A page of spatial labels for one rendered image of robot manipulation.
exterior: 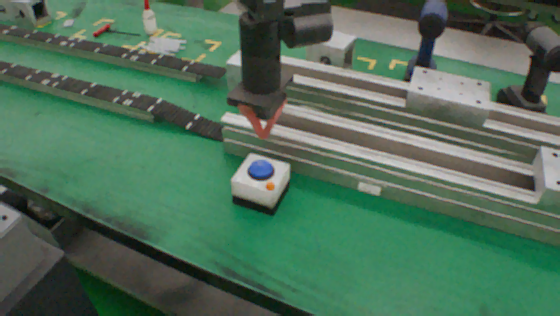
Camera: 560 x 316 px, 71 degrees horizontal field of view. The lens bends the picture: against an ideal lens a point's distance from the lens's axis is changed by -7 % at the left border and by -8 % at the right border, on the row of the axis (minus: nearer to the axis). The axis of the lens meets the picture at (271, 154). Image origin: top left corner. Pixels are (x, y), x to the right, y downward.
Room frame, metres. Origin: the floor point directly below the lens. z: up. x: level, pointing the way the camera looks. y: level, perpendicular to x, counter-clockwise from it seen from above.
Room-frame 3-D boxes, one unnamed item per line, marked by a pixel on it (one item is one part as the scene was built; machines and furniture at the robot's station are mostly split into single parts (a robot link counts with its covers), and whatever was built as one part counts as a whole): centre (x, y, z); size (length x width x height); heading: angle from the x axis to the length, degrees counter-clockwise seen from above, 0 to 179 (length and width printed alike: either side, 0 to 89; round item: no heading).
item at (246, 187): (0.55, 0.02, 0.81); 0.10 x 0.08 x 0.06; 157
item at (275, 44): (0.54, 0.01, 1.10); 0.07 x 0.06 x 0.07; 112
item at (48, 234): (0.98, 0.80, 0.27); 0.31 x 0.21 x 0.10; 63
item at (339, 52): (0.99, -0.15, 0.83); 0.11 x 0.10 x 0.10; 149
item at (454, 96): (0.72, -0.36, 0.87); 0.16 x 0.11 x 0.07; 67
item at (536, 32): (0.82, -0.59, 0.89); 0.20 x 0.08 x 0.22; 179
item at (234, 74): (0.89, 0.05, 0.83); 0.12 x 0.09 x 0.10; 157
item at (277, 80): (0.54, 0.02, 1.03); 0.10 x 0.07 x 0.07; 156
